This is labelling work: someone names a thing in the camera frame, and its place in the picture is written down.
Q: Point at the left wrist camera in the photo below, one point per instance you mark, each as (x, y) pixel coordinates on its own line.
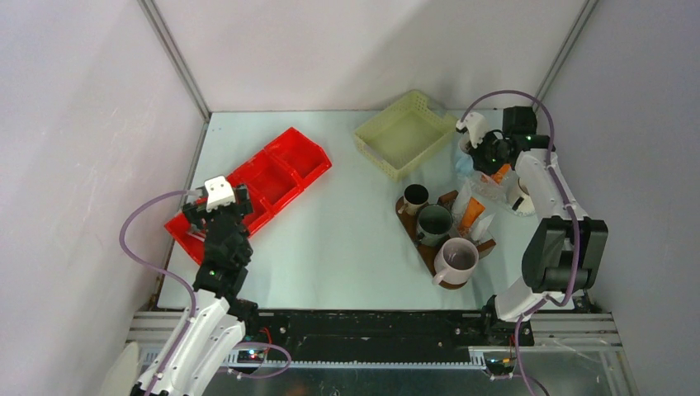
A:
(219, 192)

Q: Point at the pink capped tube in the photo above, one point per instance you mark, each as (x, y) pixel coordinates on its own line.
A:
(480, 227)

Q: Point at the dark green mug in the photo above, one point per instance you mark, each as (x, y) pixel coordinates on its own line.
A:
(433, 225)

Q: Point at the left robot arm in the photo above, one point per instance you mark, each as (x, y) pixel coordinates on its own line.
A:
(218, 319)

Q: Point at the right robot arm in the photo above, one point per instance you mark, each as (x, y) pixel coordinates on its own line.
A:
(566, 248)

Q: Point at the light blue mug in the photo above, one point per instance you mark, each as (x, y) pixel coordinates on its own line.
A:
(463, 161)

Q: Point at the white mug black handle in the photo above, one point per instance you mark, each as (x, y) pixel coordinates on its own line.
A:
(519, 200)

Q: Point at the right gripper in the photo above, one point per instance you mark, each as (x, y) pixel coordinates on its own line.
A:
(476, 154)

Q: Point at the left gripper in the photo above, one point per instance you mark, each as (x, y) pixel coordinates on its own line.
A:
(196, 213)

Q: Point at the white toothbrush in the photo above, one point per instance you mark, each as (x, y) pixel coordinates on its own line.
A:
(196, 234)

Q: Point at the pink white mug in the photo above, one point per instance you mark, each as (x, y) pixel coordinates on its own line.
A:
(455, 262)

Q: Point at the clear textured acrylic tray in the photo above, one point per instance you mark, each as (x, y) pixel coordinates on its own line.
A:
(491, 190)

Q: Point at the dark blue capped tube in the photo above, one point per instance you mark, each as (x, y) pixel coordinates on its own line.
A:
(462, 199)

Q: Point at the orange toothpaste tube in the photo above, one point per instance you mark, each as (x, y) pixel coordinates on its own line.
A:
(499, 176)
(472, 212)

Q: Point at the red divided organizer bin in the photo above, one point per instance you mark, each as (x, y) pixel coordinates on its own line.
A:
(277, 174)

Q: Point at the cream plastic basket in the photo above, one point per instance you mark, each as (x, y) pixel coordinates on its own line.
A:
(405, 134)

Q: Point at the brown mug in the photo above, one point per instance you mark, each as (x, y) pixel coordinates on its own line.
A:
(413, 198)

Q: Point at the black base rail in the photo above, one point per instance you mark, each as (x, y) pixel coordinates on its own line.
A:
(392, 337)

